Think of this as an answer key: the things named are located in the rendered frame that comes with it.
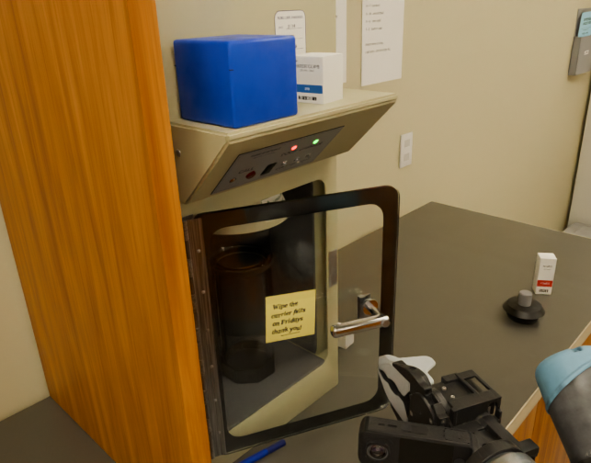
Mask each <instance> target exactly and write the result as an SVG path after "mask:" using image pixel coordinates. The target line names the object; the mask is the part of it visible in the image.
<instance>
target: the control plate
mask: <svg viewBox="0 0 591 463"><path fill-rule="evenodd" d="M344 127H345V126H341V127H338V128H334V129H330V130H325V131H321V132H318V133H314V134H312V135H308V136H304V137H301V138H298V139H295V140H291V141H285V142H282V143H278V144H275V145H271V146H268V147H265V148H261V149H258V150H254V151H251V152H245V153H242V154H239V155H238V156H237V158H236V159H235V160H234V162H233V164H232V165H231V166H230V168H229V169H228V171H227V172H226V173H225V175H224V176H223V178H222V179H221V181H220V182H219V184H218V185H217V186H216V187H215V188H214V190H213V191H212V192H211V195H213V194H216V193H219V192H222V191H224V190H227V189H230V188H233V187H236V186H240V185H243V184H246V183H249V182H252V181H256V180H258V179H261V178H264V177H267V176H270V175H274V174H277V173H280V172H283V171H286V170H289V169H291V168H294V167H297V166H300V165H304V164H308V163H311V162H313V160H314V159H315V158H316V157H317V156H318V155H319V154H320V153H321V152H322V150H323V149H324V148H325V147H326V146H327V145H328V144H329V143H330V141H331V140H332V139H333V138H334V137H335V136H336V135H337V134H338V132H339V131H340V130H341V129H343V128H344ZM317 139H319V141H318V142H317V143H315V144H313V142H314V141H315V140H317ZM295 145H298V146H297V148H296V149H294V150H292V151H291V150H290V149H291V148H292V147H293V146H295ZM308 154H311V155H310V156H311V158H310V159H308V157H307V158H305V157H306V155H308ZM298 157H299V158H300V159H299V162H298V163H297V162H293V161H294V160H295V159H296V158H298ZM286 161H287V166H284V165H282V163H284V162H286ZM273 163H276V165H275V166H274V167H273V168H272V170H271V171H270V172H269V173H267V174H264V175H261V174H262V172H263V171H264V170H265V169H266V167H267V166H268V165H269V164H273ZM253 171H255V172H256V175H255V176H254V177H252V178H250V179H246V175H248V174H249V173H250V172H253ZM234 177H236V179H235V180H234V181H233V182H232V183H229V181H230V180H231V179H232V178H234Z"/></svg>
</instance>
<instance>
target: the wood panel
mask: <svg viewBox="0 0 591 463"><path fill-rule="evenodd" d="M0 205H1V208H2V211H3V215H4V219H5V223H6V229H7V233H8V236H9V240H10V243H11V247H12V251H13V255H14V258H15V262H16V265H17V271H18V275H19V279H20V283H21V287H22V289H23V293H24V297H25V301H26V304H27V308H28V315H29V318H30V321H31V325H32V329H33V333H34V336H35V340H36V344H37V347H38V350H39V354H40V361H41V364H42V368H43V372H44V375H45V378H46V382H47V386H48V390H49V393H50V396H51V397H52V398H53V399H54V400H55V401H56V402H57V403H58V404H59V405H60V406H61V407H62V408H63V409H64V410H65V411H66V412H67V413H68V414H69V415H70V416H71V417H72V418H73V419H74V420H75V421H76V422H77V423H78V424H79V425H80V426H81V427H82V428H83V429H84V430H85V431H86V432H87V433H88V434H89V435H90V436H91V438H92V439H93V440H94V441H95V442H96V443H97V444H98V445H99V446H100V447H101V448H102V449H103V450H104V451H105V452H106V453H107V454H108V455H109V456H110V457H111V458H112V459H113V460H114V461H115V462H116V463H211V457H210V442H209V435H208V427H207V419H206V412H205V404H204V397H203V389H202V381H201V374H200V366H199V352H198V344H197V336H196V329H195V322H194V314H193V306H192V298H191V291H190V284H189V276H188V261H187V254H186V246H185V239H184V231H183V223H182V216H181V208H180V201H179V193H178V185H177V178H176V164H175V156H174V148H173V141H172V133H171V126H170V118H169V110H168V103H167V95H166V88H165V73H164V66H163V58H162V51H161V42H160V35H159V28H158V20H157V12H156V4H155V0H0Z"/></svg>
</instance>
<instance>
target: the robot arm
mask: <svg viewBox="0 0 591 463"><path fill-rule="evenodd" d="M435 364H436V362H435V361H434V360H433V359H432V358H431V357H429V356H413V357H403V358H398V357H396V356H391V355H385V356H379V375H380V378H381V383H382V385H383V387H384V390H385V392H386V395H387V397H388V399H389V401H390V403H391V407H392V410H393V412H394V414H395V416H396V418H397V420H392V419H385V418H379V417H372V416H365V417H364V418H363V419H362V421H361V423H360V427H359V433H358V459H359V461H360V462H361V463H536V462H535V457H537V456H538V453H539V450H540V447H539V446H538V445H536V444H535V443H534V442H533V441H532V440H531V439H530V438H528V439H525V440H523V441H520V442H518V441H517V440H516V438H515V437H514V436H512V435H511V434H510V433H509V432H508V431H507V430H506V429H505V428H504V426H503V425H501V418H502V411H501V409H500V405H501V399H502V397H501V396H500V395H499V394H498V393H497V392H496V391H495V390H494V389H493V388H492V387H491V386H489V385H488V384H487V383H486V382H485V381H484V380H483V379H482V378H481V377H480V376H479V375H477V374H476V373H475V372H474V371H473V370H472V369H470V370H466V371H463V372H460V373H457V372H455V373H452V374H448V375H446V376H442V377H441V382H439V383H436V384H434V380H433V379H432V378H431V377H430V376H429V375H428V373H427V372H428V371H429V370H430V369H431V368H432V367H434V366H435ZM535 377H536V381H537V383H538V386H539V388H540V393H541V395H542V398H543V399H544V402H545V405H546V406H545V410H546V412H547V414H549V415H550V416H551V419H552V421H553V424H554V426H555V428H556V430H557V433H558V435H559V437H560V439H561V441H562V443H563V447H564V449H565V452H566V454H567V456H568V458H569V460H570V462H571V463H591V345H583V346H578V347H576V348H573V349H566V350H563V351H561V352H558V353H556V354H554V355H551V356H549V357H547V358H545V359H544V360H543V361H541V362H540V363H539V365H538V366H537V368H536V371H535ZM472 378H476V379H477V380H479V381H480V382H481V383H482V384H483V385H484V386H485V387H486V388H487V389H488V390H487V391H483V390H482V389H481V388H480V387H479V386H478V385H477V384H476V383H475V382H474V381H473V380H472ZM494 406H495V412H494ZM491 414H494V415H493V416H492V415H491Z"/></svg>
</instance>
